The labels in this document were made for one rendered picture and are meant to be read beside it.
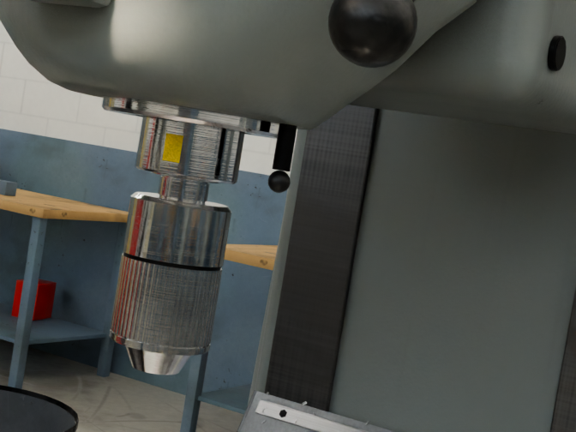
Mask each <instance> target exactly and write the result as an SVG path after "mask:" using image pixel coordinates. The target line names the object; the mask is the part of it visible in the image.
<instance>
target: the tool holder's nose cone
mask: <svg viewBox="0 0 576 432"><path fill-rule="evenodd" d="M125 347H126V350H127V352H128V355H129V360H130V362H131V365H132V367H133V368H134V369H138V370H140V371H143V372H147V373H151V374H157V375H175V374H178V373H179V371H180V370H181V368H182V367H183V366H184V364H186V362H187V361H188V359H189V358H190V356H180V355H169V354H161V353H155V352H150V351H142V350H137V349H134V348H130V347H128V346H125Z"/></svg>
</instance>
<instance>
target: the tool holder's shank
mask: <svg viewBox="0 0 576 432"><path fill-rule="evenodd" d="M152 173H154V174H159V175H162V176H160V180H159V191H158V194H159V196H162V197H165V198H170V199H174V200H180V201H190V202H197V203H205V201H207V197H208V191H209V185H210V183H216V182H209V181H204V180H198V179H192V178H186V177H177V176H172V175H166V174H161V173H157V172H152Z"/></svg>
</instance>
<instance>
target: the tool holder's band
mask: <svg viewBox="0 0 576 432"><path fill-rule="evenodd" d="M129 214H132V215H134V216H137V217H141V218H144V219H152V220H157V221H161V222H166V223H172V224H177V225H187V226H194V227H201V228H209V229H222V230H224V229H228V228H229V226H230V221H231V210H230V208H228V206H225V205H222V204H218V203H214V202H210V201H205V203H197V202H190V201H180V200H174V199H170V198H165V197H162V196H159V194H156V193H148V192H135V193H134V194H132V196H130V202H129Z"/></svg>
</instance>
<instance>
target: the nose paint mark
mask: <svg viewBox="0 0 576 432"><path fill-rule="evenodd" d="M182 144H183V135H173V134H167V133H166V137H165V147H164V152H163V158H162V160H166V161H171V162H177V163H179V160H180V155H181V149H182Z"/></svg>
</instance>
